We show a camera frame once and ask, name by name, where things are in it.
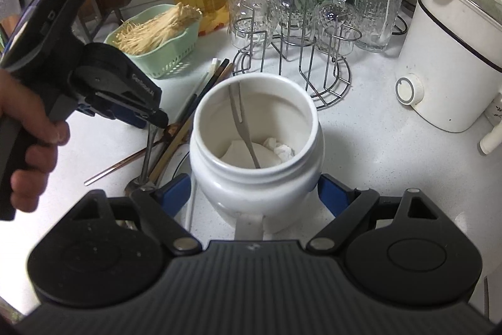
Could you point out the white ceramic jar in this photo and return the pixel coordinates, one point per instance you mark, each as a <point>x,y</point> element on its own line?
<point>251,197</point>

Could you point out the black chopstick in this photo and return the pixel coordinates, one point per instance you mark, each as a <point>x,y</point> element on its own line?
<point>202,93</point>

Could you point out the white electric cooking pot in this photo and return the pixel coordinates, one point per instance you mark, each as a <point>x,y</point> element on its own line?
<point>443,64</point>

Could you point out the enoki mushroom bundle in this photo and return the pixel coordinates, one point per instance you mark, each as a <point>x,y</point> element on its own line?
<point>153,32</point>

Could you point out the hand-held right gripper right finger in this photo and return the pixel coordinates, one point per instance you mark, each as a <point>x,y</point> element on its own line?
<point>331,195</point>

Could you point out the white crumpled tissue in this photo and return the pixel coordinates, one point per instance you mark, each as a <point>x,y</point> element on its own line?
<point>280,150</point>

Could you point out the green plastic basket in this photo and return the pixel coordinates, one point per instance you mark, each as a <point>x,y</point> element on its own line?
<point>172,56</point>

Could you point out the steel fork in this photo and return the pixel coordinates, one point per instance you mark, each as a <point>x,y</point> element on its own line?
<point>247,140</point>

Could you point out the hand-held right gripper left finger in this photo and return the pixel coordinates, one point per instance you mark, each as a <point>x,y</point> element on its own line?
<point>174,193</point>

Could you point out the person's left hand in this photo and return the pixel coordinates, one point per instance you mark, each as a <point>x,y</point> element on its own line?
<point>23,99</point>

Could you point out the clear stemmed glass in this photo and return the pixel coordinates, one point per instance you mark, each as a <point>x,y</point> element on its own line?
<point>253,25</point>
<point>337,32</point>

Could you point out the wooden chopstick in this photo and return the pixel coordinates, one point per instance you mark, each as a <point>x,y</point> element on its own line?
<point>174,146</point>

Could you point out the white chopstick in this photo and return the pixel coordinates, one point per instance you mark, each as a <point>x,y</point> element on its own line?
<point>215,66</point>

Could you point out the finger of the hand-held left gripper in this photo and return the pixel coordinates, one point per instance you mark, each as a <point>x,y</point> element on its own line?
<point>125,117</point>

